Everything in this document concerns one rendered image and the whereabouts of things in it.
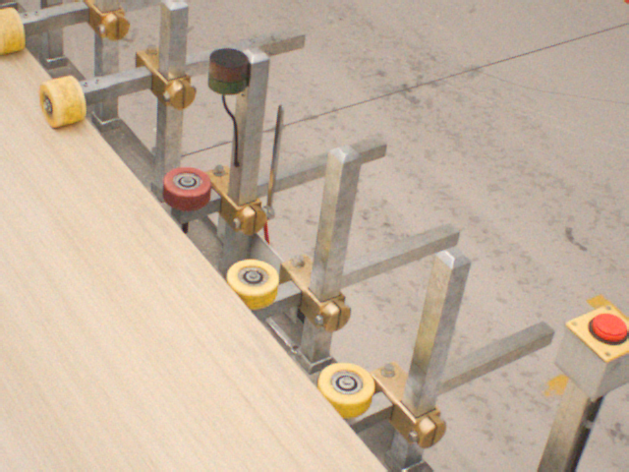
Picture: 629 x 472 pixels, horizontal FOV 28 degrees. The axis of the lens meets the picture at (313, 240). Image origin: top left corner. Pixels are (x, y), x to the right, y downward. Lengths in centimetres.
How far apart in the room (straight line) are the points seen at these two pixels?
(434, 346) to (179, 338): 37
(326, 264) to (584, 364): 56
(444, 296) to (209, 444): 37
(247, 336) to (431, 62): 251
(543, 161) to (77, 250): 217
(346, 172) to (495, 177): 198
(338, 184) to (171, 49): 50
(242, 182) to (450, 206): 160
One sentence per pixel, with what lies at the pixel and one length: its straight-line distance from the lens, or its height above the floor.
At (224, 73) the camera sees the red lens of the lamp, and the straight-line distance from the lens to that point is 191.
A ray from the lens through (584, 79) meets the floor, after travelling 433.
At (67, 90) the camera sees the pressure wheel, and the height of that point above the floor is 98.
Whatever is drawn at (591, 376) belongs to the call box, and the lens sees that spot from 148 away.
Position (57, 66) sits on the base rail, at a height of 70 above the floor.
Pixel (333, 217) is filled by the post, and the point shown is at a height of 103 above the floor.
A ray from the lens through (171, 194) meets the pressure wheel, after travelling 207.
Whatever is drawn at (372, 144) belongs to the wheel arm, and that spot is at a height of 86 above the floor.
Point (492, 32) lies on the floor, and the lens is 447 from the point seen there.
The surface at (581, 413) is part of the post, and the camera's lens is 155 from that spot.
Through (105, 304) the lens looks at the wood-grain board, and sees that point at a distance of 187.
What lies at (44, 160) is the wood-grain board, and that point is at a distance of 214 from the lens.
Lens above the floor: 219
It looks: 40 degrees down
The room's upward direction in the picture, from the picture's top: 8 degrees clockwise
